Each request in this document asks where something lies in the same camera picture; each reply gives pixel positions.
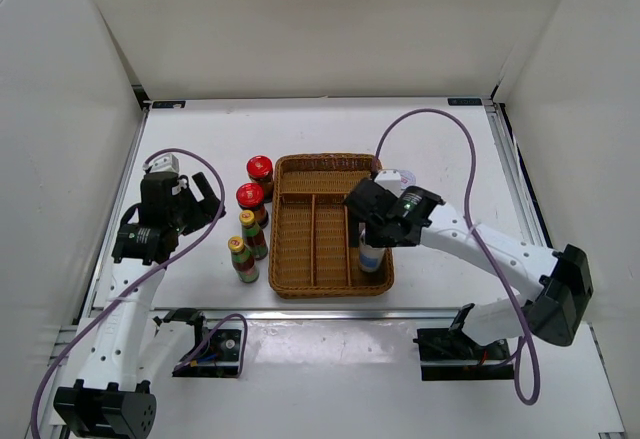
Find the silver top white can front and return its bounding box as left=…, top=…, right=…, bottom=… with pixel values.
left=359, top=243, right=386, bottom=273

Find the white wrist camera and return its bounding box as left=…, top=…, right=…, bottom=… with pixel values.
left=373, top=169, right=402, bottom=196
left=143, top=153, right=180, bottom=174

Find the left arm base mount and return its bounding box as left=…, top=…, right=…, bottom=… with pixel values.
left=153, top=308, right=248, bottom=379

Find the red lid sauce jar rear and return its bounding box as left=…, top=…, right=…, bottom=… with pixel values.
left=246, top=155, right=274, bottom=203

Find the wicker divided basket tray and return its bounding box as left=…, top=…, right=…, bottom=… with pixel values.
left=268, top=153, right=394, bottom=299

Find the yellow cap sauce bottle front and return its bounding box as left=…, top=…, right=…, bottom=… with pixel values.
left=227, top=236, right=259, bottom=283

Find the yellow cap sauce bottle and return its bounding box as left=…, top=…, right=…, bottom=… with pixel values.
left=239, top=210, right=268, bottom=260
left=227, top=236, right=259, bottom=283

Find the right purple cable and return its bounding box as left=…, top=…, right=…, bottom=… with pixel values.
left=372, top=107, right=544, bottom=406

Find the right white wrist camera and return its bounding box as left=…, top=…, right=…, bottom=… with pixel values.
left=373, top=169, right=402, bottom=196

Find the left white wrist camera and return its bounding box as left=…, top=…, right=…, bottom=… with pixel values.
left=143, top=153, right=180, bottom=174

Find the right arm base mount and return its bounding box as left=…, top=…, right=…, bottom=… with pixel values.
left=413, top=303, right=515, bottom=382

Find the purple lid dark jar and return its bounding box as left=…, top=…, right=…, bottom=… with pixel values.
left=399, top=170, right=416, bottom=189

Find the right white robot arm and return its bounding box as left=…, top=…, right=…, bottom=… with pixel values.
left=344, top=178, right=593, bottom=359

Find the red lid sauce jar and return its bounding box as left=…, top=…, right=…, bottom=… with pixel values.
left=246, top=155, right=274, bottom=203
left=236, top=182, right=269, bottom=228

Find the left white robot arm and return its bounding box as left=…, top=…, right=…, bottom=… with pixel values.
left=53, top=171, right=225, bottom=438

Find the yellow cap sauce bottle rear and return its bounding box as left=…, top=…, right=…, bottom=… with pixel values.
left=239, top=210, right=268, bottom=260

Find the red lid sauce jar front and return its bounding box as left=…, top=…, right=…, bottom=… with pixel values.
left=236, top=182, right=269, bottom=228

